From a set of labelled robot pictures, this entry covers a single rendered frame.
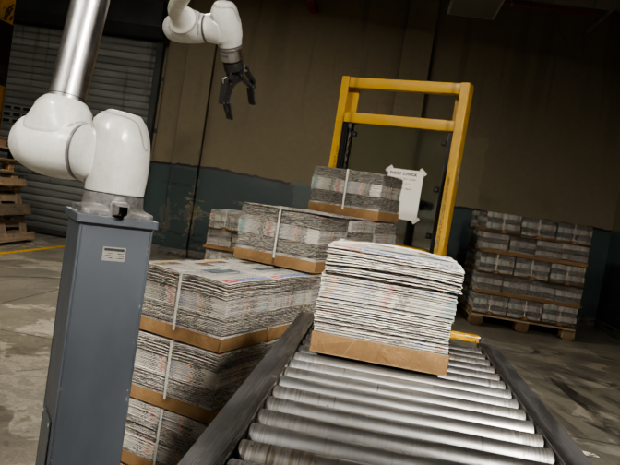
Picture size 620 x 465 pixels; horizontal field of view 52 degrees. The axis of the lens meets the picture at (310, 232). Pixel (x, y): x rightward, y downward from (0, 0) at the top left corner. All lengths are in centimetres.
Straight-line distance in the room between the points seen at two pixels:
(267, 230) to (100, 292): 103
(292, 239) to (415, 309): 126
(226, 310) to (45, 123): 75
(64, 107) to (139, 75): 796
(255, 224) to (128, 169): 100
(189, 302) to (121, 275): 43
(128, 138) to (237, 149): 758
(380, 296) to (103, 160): 80
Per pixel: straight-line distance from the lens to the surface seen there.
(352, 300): 134
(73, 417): 181
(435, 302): 134
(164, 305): 216
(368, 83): 373
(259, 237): 260
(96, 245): 170
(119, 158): 171
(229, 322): 205
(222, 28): 239
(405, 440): 98
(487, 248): 739
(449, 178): 348
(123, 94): 982
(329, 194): 313
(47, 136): 182
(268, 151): 917
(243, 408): 99
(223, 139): 933
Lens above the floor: 112
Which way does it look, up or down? 3 degrees down
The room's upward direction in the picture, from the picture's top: 9 degrees clockwise
